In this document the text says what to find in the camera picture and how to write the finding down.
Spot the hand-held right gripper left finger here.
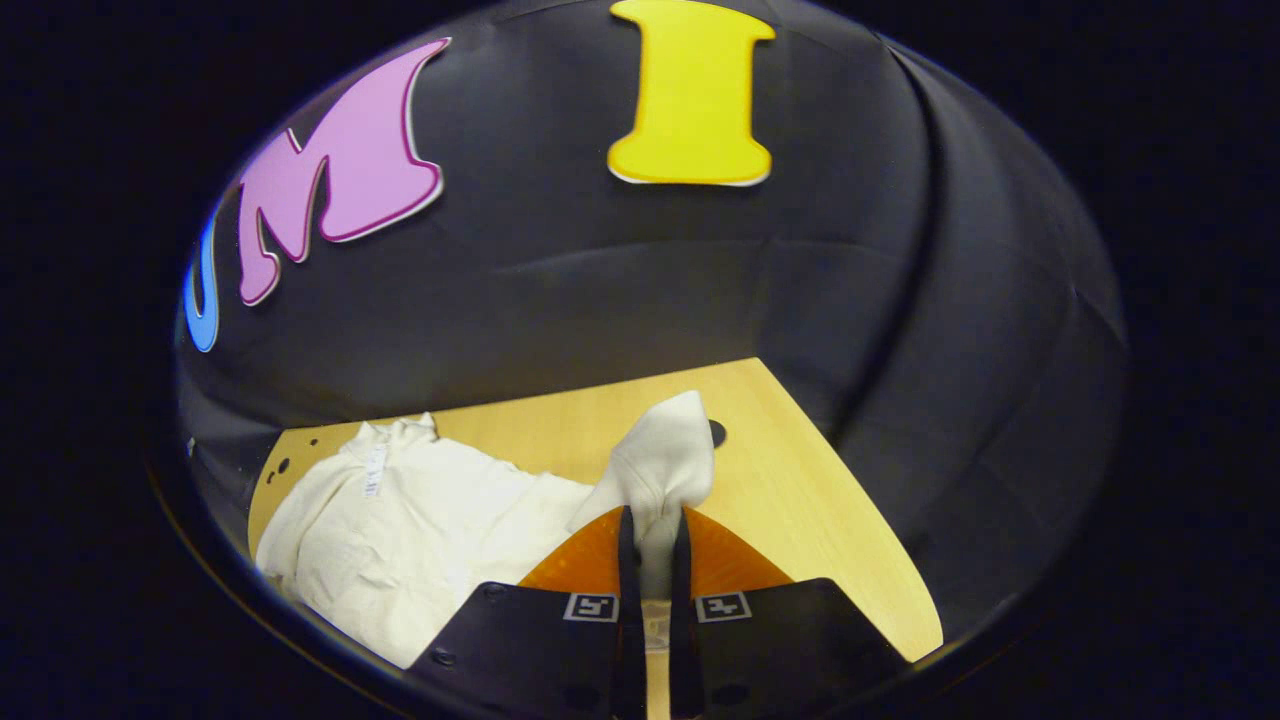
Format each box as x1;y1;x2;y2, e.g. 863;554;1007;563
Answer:
405;505;649;720

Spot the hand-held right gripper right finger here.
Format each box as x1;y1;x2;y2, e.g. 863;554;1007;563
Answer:
668;505;911;720

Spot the white garment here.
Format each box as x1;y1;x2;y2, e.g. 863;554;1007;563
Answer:
255;390;717;669

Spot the black backdrop cloth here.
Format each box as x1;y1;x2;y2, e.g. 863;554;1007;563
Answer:
172;0;1129;641

